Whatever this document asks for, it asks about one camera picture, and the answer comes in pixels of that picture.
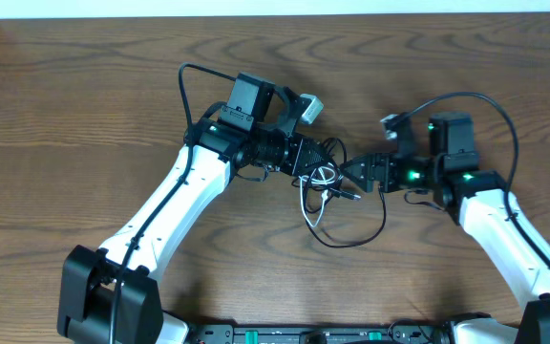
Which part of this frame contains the black usb cable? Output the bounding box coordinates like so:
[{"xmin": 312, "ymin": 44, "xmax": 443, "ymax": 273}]
[
  {"xmin": 301, "ymin": 137, "xmax": 388, "ymax": 249},
  {"xmin": 303, "ymin": 181, "xmax": 363, "ymax": 215}
]

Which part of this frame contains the white usb cable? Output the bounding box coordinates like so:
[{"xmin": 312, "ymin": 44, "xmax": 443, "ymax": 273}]
[{"xmin": 298, "ymin": 164, "xmax": 339, "ymax": 229}]

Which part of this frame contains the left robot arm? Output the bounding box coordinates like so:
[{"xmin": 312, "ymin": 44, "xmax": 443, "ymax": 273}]
[{"xmin": 56, "ymin": 73, "xmax": 328, "ymax": 343}]

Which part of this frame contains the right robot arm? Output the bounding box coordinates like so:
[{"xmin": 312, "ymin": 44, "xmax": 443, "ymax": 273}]
[{"xmin": 341, "ymin": 112, "xmax": 550, "ymax": 343}]

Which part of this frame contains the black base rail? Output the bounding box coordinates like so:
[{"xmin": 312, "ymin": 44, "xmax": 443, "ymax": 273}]
[{"xmin": 180, "ymin": 321, "xmax": 455, "ymax": 344}]

